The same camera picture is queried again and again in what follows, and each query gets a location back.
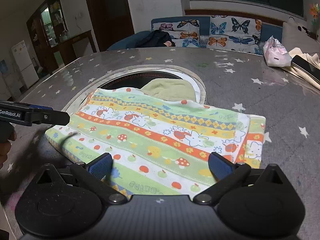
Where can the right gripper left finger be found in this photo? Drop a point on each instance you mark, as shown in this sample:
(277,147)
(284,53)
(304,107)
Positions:
(90,175)

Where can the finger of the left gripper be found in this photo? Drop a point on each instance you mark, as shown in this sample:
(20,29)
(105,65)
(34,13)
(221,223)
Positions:
(46,115)

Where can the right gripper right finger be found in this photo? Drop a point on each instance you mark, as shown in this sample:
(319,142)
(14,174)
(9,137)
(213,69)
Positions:
(229,176)

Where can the colourful patterned baby garment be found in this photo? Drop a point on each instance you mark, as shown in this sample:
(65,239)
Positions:
(157,146)

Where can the white gloved hand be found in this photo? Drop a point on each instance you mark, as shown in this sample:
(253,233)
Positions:
(5,148)

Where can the white refrigerator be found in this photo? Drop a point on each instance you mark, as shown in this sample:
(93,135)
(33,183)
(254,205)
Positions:
(25,64)

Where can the wooden side table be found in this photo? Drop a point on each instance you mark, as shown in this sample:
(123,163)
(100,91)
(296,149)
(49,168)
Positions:
(66,50)

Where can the wooden display cabinet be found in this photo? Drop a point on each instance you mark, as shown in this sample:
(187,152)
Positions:
(45,26)

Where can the black round induction cooktop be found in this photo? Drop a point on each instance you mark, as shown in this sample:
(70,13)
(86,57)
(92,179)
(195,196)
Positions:
(136,80)

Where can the pink white plastic bag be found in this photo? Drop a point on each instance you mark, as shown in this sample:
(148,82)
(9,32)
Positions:
(275,54)

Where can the dark wooden door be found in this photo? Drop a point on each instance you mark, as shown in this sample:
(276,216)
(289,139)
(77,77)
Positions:
(111,21)

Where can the black tablet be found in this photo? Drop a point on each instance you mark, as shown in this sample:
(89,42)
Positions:
(307,68)

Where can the large butterfly pillow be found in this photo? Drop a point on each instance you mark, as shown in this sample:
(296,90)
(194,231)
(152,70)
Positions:
(235,33)

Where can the cream folded cloth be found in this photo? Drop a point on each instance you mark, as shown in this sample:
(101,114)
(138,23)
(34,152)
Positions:
(314,59)

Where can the small butterfly pillow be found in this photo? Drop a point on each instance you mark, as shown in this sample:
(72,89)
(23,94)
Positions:
(185,33)

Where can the grey plain pillow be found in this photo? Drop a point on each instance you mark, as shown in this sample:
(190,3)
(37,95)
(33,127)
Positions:
(295,35)

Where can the artificial flower bouquet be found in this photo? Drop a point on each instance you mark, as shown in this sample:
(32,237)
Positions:
(315,13)

